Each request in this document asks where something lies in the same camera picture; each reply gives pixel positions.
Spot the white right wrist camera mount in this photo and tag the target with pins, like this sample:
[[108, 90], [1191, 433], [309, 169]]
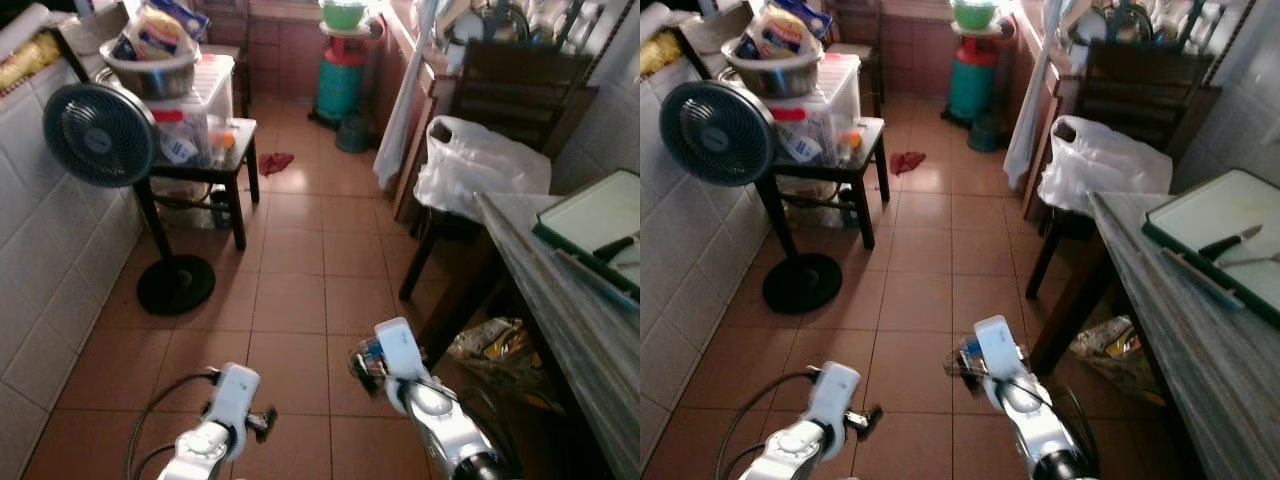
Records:
[[400, 350], [1000, 348]]

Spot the green plastic bowl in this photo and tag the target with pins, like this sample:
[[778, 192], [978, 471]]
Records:
[[344, 14], [974, 14]]

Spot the green gas cylinder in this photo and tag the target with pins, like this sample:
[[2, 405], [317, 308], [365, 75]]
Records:
[[340, 85], [970, 85]]

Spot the black standing fan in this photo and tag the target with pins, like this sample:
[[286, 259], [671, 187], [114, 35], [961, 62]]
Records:
[[98, 133], [715, 133]]

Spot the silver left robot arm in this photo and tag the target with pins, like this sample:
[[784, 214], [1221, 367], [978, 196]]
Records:
[[790, 450], [195, 452]]

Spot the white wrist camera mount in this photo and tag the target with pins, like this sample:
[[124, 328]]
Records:
[[400, 350], [1000, 348], [234, 395], [836, 392]]

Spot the clear plastic storage container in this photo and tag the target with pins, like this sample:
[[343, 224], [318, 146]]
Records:
[[830, 108], [205, 110]]

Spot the white green-edged cutting board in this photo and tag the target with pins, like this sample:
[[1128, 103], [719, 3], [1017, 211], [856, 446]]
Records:
[[590, 215], [1225, 210]]

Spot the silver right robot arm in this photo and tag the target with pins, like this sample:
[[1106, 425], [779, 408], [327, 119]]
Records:
[[1040, 430], [450, 430]]

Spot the small dark wooden table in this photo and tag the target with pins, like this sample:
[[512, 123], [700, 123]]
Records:
[[865, 168], [235, 170]]

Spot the grey wooden table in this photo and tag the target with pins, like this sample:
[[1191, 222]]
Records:
[[590, 340], [1210, 350]]

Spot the colourful snack bag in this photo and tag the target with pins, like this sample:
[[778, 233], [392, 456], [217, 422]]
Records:
[[782, 30], [158, 30]]

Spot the large metal basin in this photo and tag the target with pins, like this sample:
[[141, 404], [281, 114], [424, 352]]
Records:
[[150, 78], [772, 76]]

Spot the grey metal rod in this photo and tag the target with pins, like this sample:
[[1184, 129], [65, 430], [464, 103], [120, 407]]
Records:
[[595, 275], [1200, 277]]

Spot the red cloth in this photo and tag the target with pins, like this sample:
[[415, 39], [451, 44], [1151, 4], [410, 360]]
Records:
[[276, 162], [908, 161]]

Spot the white curtain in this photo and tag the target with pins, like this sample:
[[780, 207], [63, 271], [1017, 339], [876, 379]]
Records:
[[1030, 100], [405, 100]]

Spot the white plastic bag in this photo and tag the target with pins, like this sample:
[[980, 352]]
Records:
[[480, 170], [1100, 168]]

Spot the patterned yellow plastic bag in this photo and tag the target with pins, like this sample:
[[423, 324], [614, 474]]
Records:
[[1115, 348], [495, 350]]

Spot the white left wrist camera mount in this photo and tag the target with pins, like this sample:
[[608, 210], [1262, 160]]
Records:
[[234, 395], [836, 392]]

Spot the dark wooden chair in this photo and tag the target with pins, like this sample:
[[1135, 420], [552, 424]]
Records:
[[1150, 90], [520, 90]]

